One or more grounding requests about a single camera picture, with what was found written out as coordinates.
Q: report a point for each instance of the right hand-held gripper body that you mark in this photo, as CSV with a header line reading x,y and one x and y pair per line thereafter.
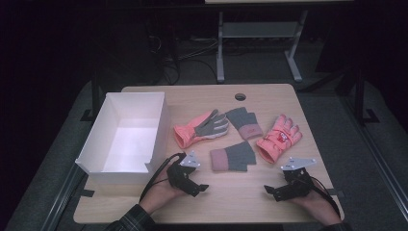
x,y
296,181

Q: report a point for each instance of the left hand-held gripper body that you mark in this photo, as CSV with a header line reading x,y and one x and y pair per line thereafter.
x,y
178,174

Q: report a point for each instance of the pink glove with printed patch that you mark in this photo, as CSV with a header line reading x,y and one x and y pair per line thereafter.
x,y
276,143

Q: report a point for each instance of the pink glove with grey palm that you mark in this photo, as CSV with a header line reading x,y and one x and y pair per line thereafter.
x,y
189,131

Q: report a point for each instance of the grey fingerless glove pink cuff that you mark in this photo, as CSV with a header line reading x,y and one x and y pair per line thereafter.
x,y
237,156
243,121

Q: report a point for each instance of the white box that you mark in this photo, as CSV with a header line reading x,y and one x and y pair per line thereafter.
x,y
128,141

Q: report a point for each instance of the person's left hand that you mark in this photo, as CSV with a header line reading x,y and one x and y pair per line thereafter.
x,y
160,195

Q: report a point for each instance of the person's right hand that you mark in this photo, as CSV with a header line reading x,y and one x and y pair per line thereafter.
x,y
317,205

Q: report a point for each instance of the round table grommet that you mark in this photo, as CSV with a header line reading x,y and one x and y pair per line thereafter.
x,y
240,97

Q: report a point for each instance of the black metal stand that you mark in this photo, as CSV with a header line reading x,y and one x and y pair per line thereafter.
x,y
360,96

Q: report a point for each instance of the grey metal floor rail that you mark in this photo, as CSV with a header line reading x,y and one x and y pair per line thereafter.
x,y
62,199
375,150

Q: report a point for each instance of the grey metal table frame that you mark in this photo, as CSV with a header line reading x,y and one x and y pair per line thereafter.
x,y
219,57

